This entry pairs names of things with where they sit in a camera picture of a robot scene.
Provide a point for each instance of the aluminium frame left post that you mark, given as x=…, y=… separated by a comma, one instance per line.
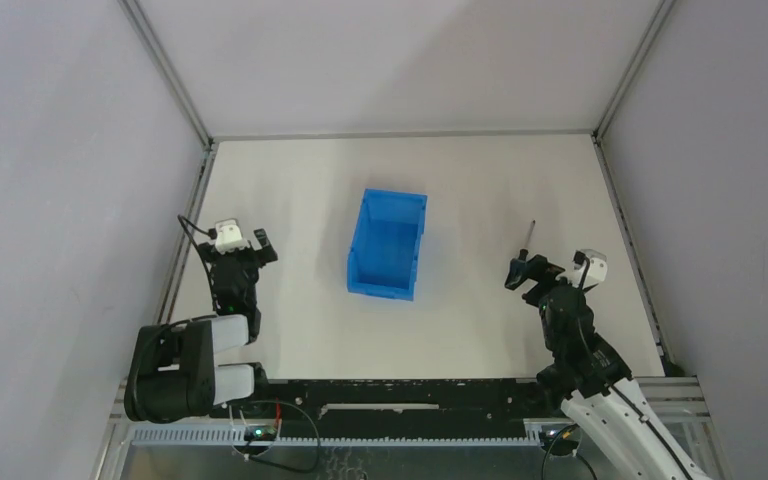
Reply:
x=140, y=22

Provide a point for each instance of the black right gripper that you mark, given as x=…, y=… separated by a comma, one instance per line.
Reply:
x=539, y=269

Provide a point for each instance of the left controller board with wires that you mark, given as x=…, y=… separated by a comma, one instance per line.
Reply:
x=272, y=433

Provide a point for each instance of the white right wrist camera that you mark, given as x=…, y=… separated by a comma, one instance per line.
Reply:
x=590, y=269

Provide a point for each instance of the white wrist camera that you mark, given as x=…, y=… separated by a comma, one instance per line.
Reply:
x=590, y=269
x=229, y=236

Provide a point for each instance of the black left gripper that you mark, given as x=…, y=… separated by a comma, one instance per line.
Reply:
x=244, y=258

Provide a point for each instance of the yellow black handled screwdriver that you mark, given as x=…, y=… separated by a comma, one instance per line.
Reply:
x=529, y=238

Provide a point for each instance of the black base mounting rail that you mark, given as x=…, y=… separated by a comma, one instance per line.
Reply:
x=451, y=409

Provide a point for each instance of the right controller board with wires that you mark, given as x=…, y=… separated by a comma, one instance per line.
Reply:
x=553, y=440

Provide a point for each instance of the controller board with wires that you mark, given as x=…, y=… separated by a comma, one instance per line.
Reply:
x=553, y=440
x=272, y=433

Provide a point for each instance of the aluminium frame right post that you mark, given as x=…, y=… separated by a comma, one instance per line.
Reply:
x=647, y=40

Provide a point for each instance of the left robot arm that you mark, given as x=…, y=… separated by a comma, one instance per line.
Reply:
x=175, y=373

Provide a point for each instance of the blue plastic bin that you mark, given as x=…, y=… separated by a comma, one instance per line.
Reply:
x=383, y=256

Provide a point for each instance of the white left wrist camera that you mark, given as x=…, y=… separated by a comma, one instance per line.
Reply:
x=229, y=236

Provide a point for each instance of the aluminium frame post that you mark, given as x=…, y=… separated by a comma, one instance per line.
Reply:
x=647, y=40
x=140, y=22

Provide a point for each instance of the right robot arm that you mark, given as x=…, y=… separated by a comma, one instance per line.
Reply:
x=588, y=380

